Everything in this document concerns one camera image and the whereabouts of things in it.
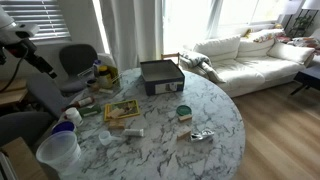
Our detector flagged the grey blanket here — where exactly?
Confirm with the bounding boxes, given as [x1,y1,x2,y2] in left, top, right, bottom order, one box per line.
[179,49,226,84]

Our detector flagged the black office chair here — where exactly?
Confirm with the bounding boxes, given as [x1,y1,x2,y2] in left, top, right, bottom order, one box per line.
[59,43,100,94]

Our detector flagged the grey fabric chair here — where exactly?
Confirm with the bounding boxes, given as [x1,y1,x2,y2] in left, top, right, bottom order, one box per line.
[26,74,73,118]
[0,111,56,148]

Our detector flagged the wooden chair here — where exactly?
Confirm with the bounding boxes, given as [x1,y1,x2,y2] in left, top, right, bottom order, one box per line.
[160,52,181,66]

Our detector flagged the clear plastic pitcher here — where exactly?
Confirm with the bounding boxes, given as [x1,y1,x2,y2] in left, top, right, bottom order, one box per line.
[35,130,83,176]

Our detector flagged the brown hot sauce bottle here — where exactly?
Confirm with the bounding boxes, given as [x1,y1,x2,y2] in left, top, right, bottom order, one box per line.
[61,96,96,112]

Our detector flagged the clear plastic tray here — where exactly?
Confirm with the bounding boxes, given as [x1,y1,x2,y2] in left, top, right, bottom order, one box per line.
[78,64,123,98]

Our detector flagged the jar with yellow lid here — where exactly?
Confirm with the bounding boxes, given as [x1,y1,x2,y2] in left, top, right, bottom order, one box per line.
[97,65,114,89]

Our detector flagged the light wooden board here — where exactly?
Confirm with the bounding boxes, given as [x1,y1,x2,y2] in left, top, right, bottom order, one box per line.
[0,136,49,180]

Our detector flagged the dark coffee table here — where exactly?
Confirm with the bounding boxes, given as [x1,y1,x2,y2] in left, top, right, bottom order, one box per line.
[289,64,320,98]

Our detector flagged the can with blue lid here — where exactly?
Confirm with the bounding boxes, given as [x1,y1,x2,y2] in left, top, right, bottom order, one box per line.
[51,120,77,136]

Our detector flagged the floral pillow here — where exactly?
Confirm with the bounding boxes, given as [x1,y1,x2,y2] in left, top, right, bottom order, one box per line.
[253,29,286,44]

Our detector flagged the small white tube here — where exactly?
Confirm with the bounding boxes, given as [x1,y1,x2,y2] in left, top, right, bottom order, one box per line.
[123,128,145,138]

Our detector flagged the yellow card box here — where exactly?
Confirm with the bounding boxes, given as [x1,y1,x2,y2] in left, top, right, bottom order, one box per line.
[103,99,141,122]

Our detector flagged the floral cushion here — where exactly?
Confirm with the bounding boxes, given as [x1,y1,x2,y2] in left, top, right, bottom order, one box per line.
[288,35,320,52]

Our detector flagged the black plant stand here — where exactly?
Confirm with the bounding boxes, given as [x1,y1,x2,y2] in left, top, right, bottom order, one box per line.
[287,9,318,38]

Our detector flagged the white bottle blue cap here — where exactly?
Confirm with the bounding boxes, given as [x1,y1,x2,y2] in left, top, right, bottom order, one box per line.
[92,59,103,78]

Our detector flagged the wooden desk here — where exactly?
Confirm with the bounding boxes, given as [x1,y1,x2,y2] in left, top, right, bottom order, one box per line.
[0,79,29,107]

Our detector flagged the white sofa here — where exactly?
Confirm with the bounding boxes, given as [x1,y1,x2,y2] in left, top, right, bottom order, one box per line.
[179,28,316,98]

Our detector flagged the green round lid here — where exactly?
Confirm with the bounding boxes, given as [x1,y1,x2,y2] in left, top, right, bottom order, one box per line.
[176,104,193,117]

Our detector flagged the navy cardboard box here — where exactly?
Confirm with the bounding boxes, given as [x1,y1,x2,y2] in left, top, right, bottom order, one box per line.
[139,59,186,97]

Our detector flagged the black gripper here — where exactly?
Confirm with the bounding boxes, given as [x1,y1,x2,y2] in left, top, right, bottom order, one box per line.
[2,37,58,80]

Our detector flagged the white curtain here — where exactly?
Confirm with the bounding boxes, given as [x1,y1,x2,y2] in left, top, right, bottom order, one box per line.
[99,0,164,72]

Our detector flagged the crumpled foil wrapper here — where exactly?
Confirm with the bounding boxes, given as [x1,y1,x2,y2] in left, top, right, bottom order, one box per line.
[190,128,215,144]

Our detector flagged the wooden block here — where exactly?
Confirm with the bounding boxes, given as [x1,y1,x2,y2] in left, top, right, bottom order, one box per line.
[176,125,193,141]
[108,119,126,130]
[178,113,193,122]
[107,107,125,119]

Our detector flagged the white window blinds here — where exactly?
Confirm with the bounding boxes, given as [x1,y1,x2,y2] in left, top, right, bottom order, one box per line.
[0,0,72,42]

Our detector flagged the clear measuring scoop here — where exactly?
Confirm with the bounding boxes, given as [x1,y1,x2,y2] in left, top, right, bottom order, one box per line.
[98,130,123,147]

